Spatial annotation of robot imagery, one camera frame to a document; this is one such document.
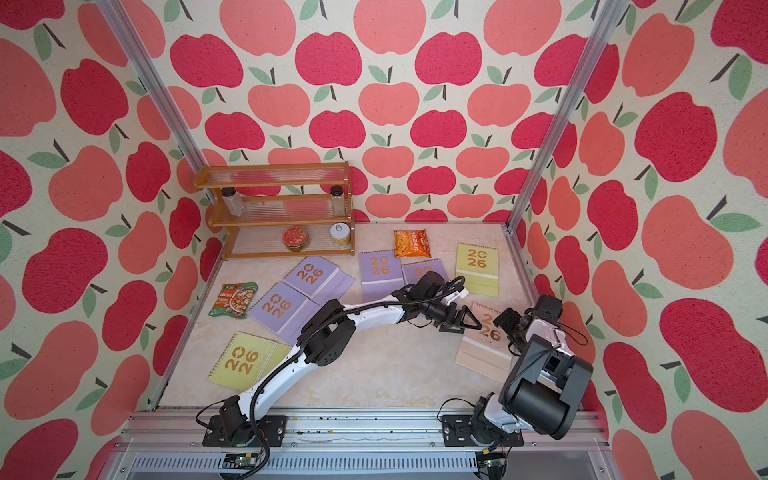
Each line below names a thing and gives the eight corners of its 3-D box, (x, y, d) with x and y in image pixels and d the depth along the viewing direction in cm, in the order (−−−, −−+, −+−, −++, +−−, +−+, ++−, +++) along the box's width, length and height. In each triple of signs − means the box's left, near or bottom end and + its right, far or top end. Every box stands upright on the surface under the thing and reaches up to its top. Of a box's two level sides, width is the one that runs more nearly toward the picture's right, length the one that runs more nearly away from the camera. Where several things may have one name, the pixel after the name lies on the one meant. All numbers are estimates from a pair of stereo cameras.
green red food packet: (212, 318, 96) (208, 314, 94) (225, 286, 104) (222, 282, 102) (247, 318, 96) (244, 314, 94) (257, 286, 104) (255, 282, 102)
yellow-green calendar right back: (455, 291, 104) (456, 288, 102) (456, 246, 117) (457, 242, 116) (498, 298, 102) (500, 294, 100) (494, 251, 116) (496, 247, 114)
